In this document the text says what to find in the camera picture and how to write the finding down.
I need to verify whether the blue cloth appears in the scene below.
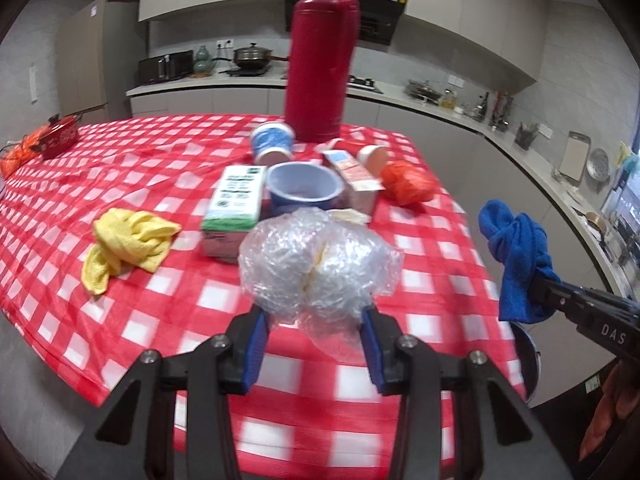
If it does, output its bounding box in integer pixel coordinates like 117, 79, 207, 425
478, 200, 561, 324

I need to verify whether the clear plastic bag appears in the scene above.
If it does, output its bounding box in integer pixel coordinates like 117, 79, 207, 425
239, 208, 404, 365

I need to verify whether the yellow cloth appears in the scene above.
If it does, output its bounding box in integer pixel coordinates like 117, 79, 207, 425
81, 208, 182, 296

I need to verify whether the green white carton box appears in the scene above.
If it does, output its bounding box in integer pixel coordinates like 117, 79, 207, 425
200, 165, 267, 260

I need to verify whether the orange plastic bag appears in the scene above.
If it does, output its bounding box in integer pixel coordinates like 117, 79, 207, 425
381, 160, 438, 206

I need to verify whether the pink white milk carton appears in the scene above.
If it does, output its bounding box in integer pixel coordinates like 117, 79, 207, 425
322, 150, 383, 217

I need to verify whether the blue plastic bowl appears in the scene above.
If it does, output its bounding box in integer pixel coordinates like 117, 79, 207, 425
266, 162, 344, 216

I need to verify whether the red paper cup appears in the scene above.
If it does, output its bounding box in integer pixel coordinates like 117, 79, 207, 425
326, 138, 390, 178

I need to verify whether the blue white paper cup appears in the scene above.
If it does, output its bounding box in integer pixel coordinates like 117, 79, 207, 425
250, 122, 295, 167

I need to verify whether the black trash bucket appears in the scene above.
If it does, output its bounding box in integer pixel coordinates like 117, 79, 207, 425
509, 322, 541, 403

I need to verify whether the kitchen sink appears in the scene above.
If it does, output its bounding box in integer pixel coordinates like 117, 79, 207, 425
574, 208, 639, 266

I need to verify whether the right hand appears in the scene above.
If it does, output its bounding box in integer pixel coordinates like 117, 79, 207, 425
579, 361, 639, 460

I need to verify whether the round metal strainer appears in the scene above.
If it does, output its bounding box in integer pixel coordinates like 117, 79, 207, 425
587, 148, 611, 183

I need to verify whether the white cutting board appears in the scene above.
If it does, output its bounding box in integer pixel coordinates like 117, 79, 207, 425
558, 131, 591, 185

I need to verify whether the red white checkered tablecloth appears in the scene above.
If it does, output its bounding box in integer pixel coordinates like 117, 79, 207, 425
1, 115, 524, 479

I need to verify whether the black utensil holder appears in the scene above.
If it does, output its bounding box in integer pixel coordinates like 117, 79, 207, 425
514, 122, 539, 151

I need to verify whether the dish rack with dishes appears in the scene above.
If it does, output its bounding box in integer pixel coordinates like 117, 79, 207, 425
405, 80, 442, 105

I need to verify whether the red box on table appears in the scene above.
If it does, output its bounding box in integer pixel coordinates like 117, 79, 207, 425
38, 115, 79, 160

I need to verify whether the gas stove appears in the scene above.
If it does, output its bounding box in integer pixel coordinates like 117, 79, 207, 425
347, 75, 383, 94

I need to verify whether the orange net bag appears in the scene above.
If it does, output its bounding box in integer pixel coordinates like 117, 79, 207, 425
1, 125, 49, 179

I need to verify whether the black microwave oven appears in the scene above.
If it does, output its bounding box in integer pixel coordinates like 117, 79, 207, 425
138, 50, 193, 84

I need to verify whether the green ceramic vase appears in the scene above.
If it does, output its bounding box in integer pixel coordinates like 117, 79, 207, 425
193, 46, 214, 77

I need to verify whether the black cooking pot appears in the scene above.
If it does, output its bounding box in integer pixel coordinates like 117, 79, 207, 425
233, 42, 272, 70

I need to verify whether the black range hood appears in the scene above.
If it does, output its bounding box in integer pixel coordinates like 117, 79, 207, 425
284, 0, 408, 46

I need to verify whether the beige refrigerator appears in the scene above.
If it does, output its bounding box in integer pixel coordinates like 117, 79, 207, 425
54, 0, 149, 125

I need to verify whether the red thermos flask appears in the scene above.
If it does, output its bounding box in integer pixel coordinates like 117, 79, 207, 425
284, 0, 360, 143

